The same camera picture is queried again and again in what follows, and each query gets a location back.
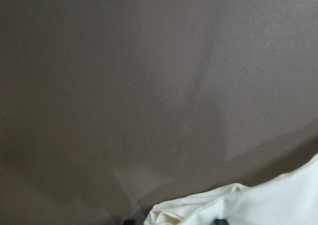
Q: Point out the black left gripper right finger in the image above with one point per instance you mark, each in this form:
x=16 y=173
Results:
x=220 y=222

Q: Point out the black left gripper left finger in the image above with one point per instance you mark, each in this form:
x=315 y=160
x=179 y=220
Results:
x=128 y=222

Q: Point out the cream long-sleeve cat shirt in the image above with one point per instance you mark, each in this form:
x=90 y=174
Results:
x=289 y=199

